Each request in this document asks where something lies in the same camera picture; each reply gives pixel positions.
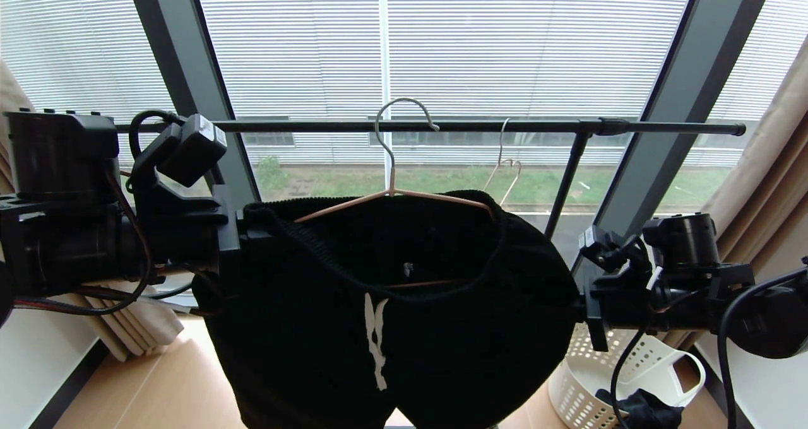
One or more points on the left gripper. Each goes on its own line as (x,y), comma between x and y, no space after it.
(95,252)

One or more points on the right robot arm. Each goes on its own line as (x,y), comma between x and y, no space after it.
(776,322)

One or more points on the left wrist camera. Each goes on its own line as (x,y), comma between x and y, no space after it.
(192,148)

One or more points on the beige curtain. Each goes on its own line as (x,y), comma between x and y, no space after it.
(139,322)
(770,151)

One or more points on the black clothes rack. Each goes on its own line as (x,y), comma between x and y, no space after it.
(473,126)

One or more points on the white laundry basket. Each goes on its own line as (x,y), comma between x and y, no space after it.
(587,378)

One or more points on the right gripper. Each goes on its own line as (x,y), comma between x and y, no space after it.
(669,303)

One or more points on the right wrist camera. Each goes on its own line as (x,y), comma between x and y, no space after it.
(606,249)

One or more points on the heap of clothes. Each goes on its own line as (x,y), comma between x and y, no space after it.
(641,410)

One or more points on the pink clothes hanger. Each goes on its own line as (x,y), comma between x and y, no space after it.
(391,192)
(502,161)

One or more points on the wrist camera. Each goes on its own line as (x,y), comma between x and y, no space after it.
(606,249)
(192,148)

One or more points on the window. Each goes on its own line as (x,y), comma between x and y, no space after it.
(505,38)

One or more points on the black shorts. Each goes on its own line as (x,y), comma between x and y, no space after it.
(442,353)

